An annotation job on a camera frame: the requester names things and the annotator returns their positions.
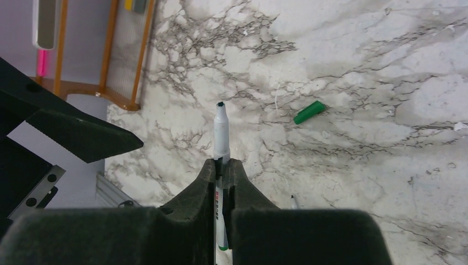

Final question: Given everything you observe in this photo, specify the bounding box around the aluminium rail frame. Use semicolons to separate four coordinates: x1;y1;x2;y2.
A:
95;172;141;208

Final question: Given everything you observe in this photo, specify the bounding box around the green pen cap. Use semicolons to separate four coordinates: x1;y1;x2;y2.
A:
293;100;326;125

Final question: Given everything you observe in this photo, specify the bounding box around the white marker on table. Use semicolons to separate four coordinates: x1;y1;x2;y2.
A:
290;195;299;210

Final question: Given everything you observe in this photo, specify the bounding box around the yellow small block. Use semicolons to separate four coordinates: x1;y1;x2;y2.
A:
124;0;133;11

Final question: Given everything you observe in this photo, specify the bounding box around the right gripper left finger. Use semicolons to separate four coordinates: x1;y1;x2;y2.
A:
1;159;215;264

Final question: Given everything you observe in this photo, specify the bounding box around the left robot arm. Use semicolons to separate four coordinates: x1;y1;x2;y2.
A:
1;60;143;234

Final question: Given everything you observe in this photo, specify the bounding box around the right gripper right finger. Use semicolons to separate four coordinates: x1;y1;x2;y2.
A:
224;159;392;264

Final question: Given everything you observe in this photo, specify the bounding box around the pink highlighter item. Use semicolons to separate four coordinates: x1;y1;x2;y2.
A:
36;49;48;77

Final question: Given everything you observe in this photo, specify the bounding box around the wooden rack shelf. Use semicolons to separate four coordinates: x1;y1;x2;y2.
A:
33;1;157;112

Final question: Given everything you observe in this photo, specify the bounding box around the white box beside pink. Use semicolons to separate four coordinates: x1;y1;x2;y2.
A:
32;0;62;50

